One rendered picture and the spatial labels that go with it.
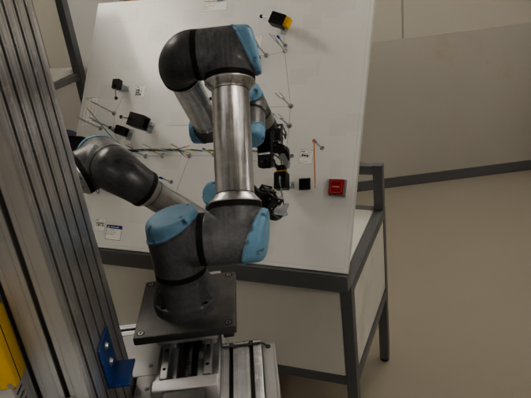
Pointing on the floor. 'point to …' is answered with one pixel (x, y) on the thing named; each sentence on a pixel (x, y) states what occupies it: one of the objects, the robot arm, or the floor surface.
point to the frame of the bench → (353, 372)
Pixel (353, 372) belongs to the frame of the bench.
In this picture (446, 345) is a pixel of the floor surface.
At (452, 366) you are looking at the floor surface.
